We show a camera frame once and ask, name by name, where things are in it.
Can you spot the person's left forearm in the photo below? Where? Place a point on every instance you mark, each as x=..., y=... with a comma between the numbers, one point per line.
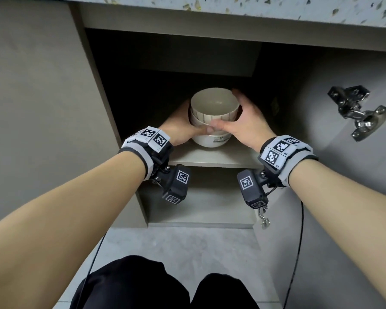
x=67, y=222

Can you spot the metal cabinet hinge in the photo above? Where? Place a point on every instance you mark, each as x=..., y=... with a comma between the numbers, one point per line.
x=354, y=106

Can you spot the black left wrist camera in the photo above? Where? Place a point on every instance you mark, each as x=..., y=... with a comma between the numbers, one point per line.
x=175, y=186

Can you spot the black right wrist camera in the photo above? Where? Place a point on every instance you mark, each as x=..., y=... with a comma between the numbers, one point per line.
x=252, y=189

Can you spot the grey cabinet front panel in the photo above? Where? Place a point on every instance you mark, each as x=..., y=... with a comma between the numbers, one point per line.
x=35, y=93

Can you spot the right wristband with markers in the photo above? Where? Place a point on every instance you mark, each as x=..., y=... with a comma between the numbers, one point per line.
x=286, y=157

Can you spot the left wristband with markers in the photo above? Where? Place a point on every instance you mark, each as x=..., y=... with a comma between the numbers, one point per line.
x=144, y=148

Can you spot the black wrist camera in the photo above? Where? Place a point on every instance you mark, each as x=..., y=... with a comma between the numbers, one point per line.
x=175, y=186
x=252, y=189

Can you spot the wristband with markers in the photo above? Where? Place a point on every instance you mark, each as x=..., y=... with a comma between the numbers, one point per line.
x=286, y=157
x=144, y=148

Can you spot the white striped bowl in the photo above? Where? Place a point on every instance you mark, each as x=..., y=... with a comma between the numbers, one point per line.
x=214, y=102

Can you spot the person's right hand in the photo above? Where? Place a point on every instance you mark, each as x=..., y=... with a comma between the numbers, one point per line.
x=247, y=125

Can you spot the white bowl with label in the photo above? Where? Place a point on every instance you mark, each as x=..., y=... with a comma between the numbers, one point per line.
x=209, y=140

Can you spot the person's right forearm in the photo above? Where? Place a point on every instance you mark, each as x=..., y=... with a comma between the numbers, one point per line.
x=347, y=209

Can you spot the grey cabinet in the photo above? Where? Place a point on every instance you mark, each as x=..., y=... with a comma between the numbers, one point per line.
x=196, y=202

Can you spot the grey cabinet door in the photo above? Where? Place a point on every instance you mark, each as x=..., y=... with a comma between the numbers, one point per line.
x=308, y=125

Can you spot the person's black trousers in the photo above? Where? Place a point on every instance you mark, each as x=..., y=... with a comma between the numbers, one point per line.
x=132, y=286

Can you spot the grey cabinet shelf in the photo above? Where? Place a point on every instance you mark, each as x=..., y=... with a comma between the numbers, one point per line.
x=212, y=157

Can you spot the person's left hand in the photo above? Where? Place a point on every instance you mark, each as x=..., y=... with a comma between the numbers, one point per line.
x=178, y=125

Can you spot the plain white bowl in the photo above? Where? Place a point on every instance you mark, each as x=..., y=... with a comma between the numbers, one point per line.
x=196, y=120

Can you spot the metal clip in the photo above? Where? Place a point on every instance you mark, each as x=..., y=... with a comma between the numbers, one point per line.
x=263, y=220

